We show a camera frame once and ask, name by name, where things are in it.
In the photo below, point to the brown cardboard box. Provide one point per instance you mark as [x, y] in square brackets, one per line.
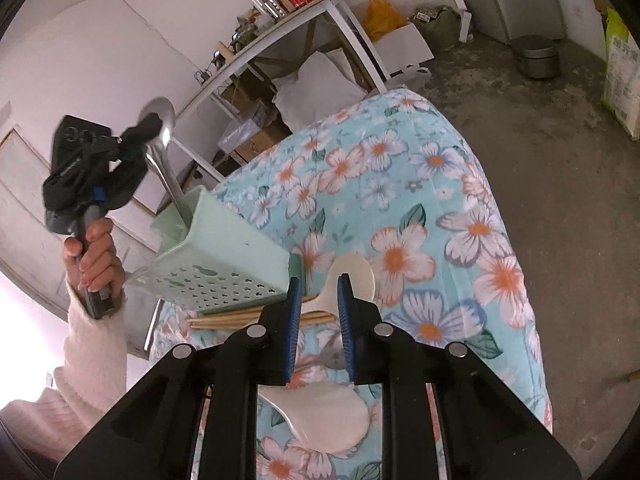
[260, 135]

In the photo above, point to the yellow rice bag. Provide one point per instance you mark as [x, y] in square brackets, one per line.
[622, 75]

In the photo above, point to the white long table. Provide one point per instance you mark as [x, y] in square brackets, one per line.
[280, 30]

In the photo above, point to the white plastic bags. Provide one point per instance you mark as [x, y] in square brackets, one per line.
[320, 90]

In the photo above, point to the wooden chopstick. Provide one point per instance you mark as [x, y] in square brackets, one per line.
[220, 324]
[225, 316]

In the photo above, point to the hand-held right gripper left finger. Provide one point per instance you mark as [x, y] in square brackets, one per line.
[294, 330]

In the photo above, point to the white flat box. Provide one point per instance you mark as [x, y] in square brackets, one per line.
[460, 7]

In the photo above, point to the person's left hand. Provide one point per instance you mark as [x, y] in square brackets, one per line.
[97, 255]

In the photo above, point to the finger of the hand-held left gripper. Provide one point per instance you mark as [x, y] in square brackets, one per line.
[149, 127]
[131, 152]

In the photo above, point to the floral blanket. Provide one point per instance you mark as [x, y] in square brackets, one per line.
[425, 220]

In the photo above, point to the grey rice cooker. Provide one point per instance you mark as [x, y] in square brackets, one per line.
[537, 57]

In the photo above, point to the plastic wrapped box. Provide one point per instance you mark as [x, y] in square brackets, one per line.
[240, 132]

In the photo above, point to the white open box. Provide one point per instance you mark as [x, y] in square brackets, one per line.
[405, 52]

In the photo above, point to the person's left forearm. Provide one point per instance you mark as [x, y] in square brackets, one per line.
[85, 375]

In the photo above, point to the grey refrigerator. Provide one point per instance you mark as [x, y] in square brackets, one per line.
[525, 0]

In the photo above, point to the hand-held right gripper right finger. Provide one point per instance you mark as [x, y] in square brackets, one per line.
[345, 330]

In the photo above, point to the mint green utensil holder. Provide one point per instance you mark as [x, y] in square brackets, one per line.
[235, 240]

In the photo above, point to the green canvas bag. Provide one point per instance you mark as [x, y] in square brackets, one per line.
[440, 27]

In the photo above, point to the metal spoon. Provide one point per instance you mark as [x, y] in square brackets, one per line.
[170, 180]

